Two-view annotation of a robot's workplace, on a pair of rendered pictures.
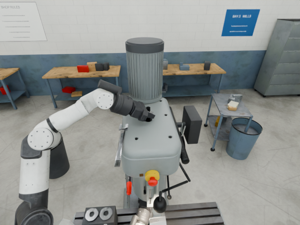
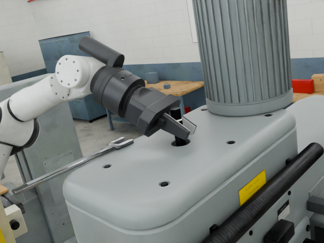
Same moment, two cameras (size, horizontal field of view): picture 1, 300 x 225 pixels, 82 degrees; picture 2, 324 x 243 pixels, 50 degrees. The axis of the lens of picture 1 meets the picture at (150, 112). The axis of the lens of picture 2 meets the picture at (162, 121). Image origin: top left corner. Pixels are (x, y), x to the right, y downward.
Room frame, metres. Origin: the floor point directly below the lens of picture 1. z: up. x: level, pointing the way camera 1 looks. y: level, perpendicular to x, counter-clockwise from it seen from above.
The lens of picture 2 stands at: (0.29, -0.47, 2.13)
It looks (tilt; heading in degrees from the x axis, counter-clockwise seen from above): 17 degrees down; 52
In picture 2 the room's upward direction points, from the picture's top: 11 degrees counter-clockwise
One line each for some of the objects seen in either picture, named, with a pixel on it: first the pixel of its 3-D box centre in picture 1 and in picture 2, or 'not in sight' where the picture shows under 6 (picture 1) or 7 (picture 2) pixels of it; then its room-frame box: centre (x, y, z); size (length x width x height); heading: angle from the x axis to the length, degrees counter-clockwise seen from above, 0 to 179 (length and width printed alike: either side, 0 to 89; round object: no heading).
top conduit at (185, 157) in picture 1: (174, 129); (263, 197); (0.74, -0.14, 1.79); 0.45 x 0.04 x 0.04; 4
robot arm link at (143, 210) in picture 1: (144, 209); not in sight; (0.61, 0.03, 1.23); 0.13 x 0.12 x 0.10; 74
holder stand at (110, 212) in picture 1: (101, 220); not in sight; (0.65, 0.36, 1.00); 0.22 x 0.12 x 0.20; 94
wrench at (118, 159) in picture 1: (121, 142); (76, 163); (0.53, 0.12, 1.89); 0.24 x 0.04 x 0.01; 1
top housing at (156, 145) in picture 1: (148, 130); (192, 175); (0.71, 0.01, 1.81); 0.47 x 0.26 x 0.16; 4
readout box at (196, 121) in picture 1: (191, 124); not in sight; (1.02, -0.30, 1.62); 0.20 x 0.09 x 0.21; 4
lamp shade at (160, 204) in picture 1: (160, 203); not in sight; (0.51, -0.05, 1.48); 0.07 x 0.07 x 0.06
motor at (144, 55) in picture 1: (145, 70); (241, 35); (0.94, 0.03, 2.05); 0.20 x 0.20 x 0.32
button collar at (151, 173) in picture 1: (152, 176); not in sight; (0.46, -0.01, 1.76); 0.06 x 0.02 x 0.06; 94
